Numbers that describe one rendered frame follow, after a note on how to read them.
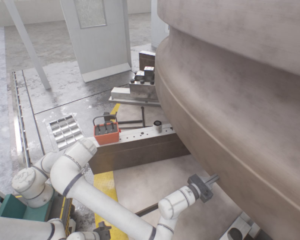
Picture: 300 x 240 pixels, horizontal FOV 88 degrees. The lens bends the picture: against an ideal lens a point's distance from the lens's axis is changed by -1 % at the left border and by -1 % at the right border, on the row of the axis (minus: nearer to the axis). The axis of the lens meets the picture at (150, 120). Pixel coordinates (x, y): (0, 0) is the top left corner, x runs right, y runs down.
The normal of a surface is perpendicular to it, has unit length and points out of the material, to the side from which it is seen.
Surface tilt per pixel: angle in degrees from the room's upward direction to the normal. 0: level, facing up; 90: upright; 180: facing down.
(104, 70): 37
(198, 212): 0
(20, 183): 10
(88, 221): 0
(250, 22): 90
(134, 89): 90
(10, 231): 76
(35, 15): 90
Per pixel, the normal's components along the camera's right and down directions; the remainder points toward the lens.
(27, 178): 0.07, -0.66
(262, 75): -0.89, 0.29
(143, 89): -0.14, 0.64
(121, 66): 0.36, -0.30
